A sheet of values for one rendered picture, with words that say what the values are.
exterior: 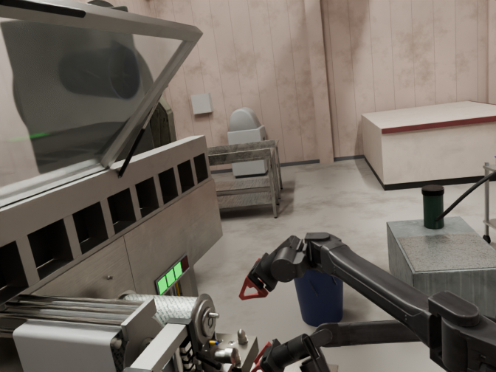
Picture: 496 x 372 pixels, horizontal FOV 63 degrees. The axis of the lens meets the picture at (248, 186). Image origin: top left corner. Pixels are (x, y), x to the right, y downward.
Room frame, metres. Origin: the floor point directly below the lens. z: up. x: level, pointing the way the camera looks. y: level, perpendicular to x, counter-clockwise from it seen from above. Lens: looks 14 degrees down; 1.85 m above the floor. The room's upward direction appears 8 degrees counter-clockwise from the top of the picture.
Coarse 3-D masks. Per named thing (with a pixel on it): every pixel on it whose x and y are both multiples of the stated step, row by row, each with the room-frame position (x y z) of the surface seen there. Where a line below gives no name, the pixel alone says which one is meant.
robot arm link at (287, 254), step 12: (312, 240) 0.86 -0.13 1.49; (324, 240) 0.86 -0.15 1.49; (288, 252) 0.83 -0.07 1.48; (300, 252) 0.85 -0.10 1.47; (276, 264) 0.81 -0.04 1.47; (288, 264) 0.80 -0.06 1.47; (300, 264) 0.80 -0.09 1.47; (276, 276) 0.81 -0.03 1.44; (288, 276) 0.80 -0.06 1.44; (300, 276) 0.80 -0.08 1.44
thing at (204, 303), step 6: (204, 300) 1.00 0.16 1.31; (210, 300) 1.03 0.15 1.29; (198, 306) 0.98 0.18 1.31; (204, 306) 0.99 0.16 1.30; (210, 306) 1.02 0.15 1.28; (198, 312) 0.96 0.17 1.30; (198, 318) 0.95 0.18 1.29; (198, 324) 0.94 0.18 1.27; (198, 330) 0.94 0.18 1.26; (198, 336) 0.94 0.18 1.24; (210, 336) 0.99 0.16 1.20; (204, 342) 0.96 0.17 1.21
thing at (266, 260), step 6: (276, 252) 0.90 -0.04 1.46; (264, 258) 0.95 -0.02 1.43; (270, 258) 0.90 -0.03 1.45; (258, 264) 0.91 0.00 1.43; (264, 264) 0.90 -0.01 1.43; (270, 264) 0.89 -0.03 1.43; (258, 270) 0.89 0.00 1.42; (264, 270) 0.90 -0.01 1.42; (258, 276) 0.88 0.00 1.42; (264, 276) 0.89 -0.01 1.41; (270, 276) 0.89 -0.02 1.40; (264, 282) 0.87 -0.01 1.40; (270, 282) 0.88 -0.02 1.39; (276, 282) 0.90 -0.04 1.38; (270, 288) 0.87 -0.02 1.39
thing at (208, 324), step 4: (208, 308) 1.00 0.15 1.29; (212, 308) 1.01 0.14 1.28; (204, 312) 0.98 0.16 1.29; (208, 312) 0.98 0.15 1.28; (212, 312) 1.00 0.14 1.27; (204, 316) 0.97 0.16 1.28; (204, 320) 0.96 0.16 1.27; (208, 320) 0.98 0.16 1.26; (212, 320) 1.00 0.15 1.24; (204, 324) 0.96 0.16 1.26; (208, 324) 0.98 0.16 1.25; (212, 324) 1.00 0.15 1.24; (204, 328) 0.95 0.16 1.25; (208, 328) 0.97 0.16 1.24; (212, 328) 0.99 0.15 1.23; (204, 332) 0.95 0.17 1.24; (208, 332) 0.97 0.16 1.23; (212, 332) 0.99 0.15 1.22; (204, 336) 0.97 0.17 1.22; (208, 336) 0.96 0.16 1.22
